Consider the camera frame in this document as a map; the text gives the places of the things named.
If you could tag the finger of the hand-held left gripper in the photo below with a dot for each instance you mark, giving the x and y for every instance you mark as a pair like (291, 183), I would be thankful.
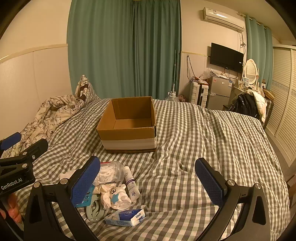
(10, 140)
(34, 148)

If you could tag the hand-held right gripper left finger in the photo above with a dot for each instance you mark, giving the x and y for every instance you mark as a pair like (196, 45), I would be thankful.
(85, 183)

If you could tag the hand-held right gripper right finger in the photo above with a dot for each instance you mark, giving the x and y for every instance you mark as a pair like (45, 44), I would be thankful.
(209, 183)

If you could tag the white paper trash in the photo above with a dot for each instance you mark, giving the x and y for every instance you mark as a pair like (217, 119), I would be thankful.
(105, 197)

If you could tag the green plastic clip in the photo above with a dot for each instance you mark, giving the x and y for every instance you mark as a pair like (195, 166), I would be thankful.
(92, 210)

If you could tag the white sock with blue star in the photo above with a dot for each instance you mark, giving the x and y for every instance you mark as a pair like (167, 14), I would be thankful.
(120, 201)

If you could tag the white cream tube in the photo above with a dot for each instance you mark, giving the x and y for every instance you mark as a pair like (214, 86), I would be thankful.
(131, 185)

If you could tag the blue tissue packet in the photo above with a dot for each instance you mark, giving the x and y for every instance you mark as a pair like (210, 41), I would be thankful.
(129, 216)

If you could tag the brown cardboard box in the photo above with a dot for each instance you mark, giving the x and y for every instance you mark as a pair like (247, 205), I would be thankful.
(129, 139)

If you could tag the person's left hand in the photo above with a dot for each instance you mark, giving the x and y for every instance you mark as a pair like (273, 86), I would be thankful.
(13, 213)

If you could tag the floral quilt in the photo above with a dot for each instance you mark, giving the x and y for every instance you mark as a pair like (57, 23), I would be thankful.
(46, 115)

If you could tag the checkered bed sheet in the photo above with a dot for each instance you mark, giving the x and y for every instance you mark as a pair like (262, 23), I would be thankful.
(185, 143)

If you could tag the black jacket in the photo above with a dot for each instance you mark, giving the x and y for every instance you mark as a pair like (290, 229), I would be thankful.
(245, 104)

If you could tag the dark patterned bag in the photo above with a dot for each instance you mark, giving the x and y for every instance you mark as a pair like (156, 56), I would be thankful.
(182, 98)

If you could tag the silver fridge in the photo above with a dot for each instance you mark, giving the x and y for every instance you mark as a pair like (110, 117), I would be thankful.
(219, 92)

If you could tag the brown wooden chair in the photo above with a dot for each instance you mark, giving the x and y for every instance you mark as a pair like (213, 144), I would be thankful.
(268, 113)

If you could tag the clear water jug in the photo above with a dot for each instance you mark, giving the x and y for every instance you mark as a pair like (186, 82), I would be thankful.
(172, 97)

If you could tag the white jacket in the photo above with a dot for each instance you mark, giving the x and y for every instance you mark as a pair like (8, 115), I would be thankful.
(261, 104)

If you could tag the white dressing table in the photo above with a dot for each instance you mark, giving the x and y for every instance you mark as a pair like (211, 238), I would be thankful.
(238, 89)

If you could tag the clear plastic bag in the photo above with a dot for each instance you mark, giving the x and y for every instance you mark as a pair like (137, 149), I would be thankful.
(208, 74)

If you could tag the louvered wardrobe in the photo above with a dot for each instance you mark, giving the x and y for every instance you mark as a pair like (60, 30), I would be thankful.
(282, 97)

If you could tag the white pole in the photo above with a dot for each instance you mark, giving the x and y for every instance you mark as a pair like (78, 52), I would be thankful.
(174, 74)

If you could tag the oval white mirror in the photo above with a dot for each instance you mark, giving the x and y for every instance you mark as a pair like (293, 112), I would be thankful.
(251, 70)

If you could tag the black television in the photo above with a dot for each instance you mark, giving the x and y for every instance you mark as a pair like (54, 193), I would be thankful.
(226, 56)

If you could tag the green curtain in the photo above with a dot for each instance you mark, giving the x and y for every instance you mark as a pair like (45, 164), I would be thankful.
(256, 46)
(115, 46)

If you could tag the white air conditioner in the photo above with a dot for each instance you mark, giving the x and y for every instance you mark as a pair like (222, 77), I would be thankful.
(224, 19)

